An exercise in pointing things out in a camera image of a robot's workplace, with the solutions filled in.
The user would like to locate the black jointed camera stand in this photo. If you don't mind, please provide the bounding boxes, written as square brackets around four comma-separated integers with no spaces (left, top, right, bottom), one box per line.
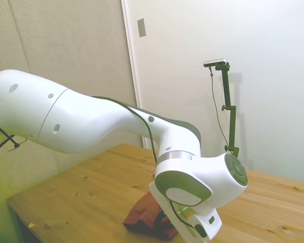
[214,63,240,159]

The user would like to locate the white vertical wall trim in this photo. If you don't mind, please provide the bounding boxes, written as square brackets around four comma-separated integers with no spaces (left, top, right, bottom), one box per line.
[121,0,153,150]

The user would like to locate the grey wall switch plate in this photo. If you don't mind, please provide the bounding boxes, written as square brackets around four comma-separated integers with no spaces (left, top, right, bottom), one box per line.
[137,18,147,38]

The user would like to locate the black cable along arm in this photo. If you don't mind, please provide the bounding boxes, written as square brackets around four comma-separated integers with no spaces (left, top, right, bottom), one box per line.
[0,95,197,230]

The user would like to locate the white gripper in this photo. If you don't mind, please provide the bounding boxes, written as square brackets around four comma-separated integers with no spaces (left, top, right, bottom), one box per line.
[148,180,209,241]

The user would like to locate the rust orange shorts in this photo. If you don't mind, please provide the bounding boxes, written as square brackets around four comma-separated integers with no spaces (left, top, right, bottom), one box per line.
[123,191,179,240]

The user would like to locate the grey bar camera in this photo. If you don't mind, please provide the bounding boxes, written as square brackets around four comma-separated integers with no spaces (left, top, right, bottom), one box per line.
[203,58,229,68]

